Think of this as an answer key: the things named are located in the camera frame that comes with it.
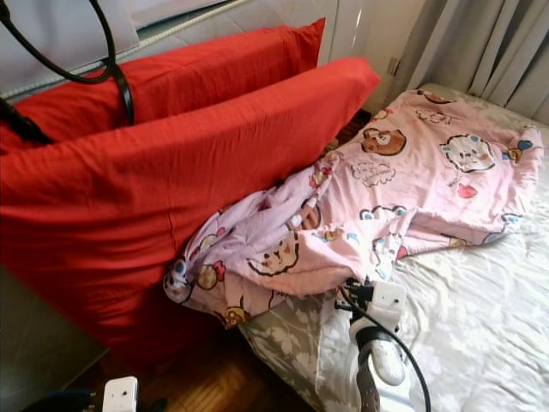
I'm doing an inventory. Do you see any pink cartoon print blanket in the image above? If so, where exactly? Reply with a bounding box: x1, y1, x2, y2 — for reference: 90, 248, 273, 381
163, 88, 546, 329

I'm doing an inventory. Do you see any bed with grey floral sheet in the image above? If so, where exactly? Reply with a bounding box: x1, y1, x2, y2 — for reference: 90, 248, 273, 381
236, 82, 549, 412

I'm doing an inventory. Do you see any large red fabric cushion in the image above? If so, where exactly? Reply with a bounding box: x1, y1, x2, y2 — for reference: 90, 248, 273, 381
0, 17, 327, 151
0, 56, 381, 361

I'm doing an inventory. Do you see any black rod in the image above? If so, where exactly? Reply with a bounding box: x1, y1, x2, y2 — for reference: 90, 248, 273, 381
0, 99, 54, 145

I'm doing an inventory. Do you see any grey curtain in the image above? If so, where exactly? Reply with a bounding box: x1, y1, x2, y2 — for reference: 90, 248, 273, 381
390, 0, 549, 112

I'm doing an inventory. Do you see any pale grey flat board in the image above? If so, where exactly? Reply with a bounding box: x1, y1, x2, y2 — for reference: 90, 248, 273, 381
0, 0, 142, 74

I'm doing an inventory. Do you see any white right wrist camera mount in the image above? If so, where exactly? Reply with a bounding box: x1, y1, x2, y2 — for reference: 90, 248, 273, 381
371, 281, 408, 331

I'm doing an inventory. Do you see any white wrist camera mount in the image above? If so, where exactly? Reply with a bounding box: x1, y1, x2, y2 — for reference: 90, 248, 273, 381
104, 376, 138, 412
371, 281, 408, 331

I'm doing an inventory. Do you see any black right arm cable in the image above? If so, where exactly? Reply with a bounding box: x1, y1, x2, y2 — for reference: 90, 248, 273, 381
339, 288, 431, 412

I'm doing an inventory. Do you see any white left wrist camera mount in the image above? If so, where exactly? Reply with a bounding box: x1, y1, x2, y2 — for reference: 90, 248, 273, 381
104, 376, 138, 412

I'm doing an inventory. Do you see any black looped cable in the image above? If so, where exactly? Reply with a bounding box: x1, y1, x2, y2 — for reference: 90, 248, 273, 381
0, 0, 136, 125

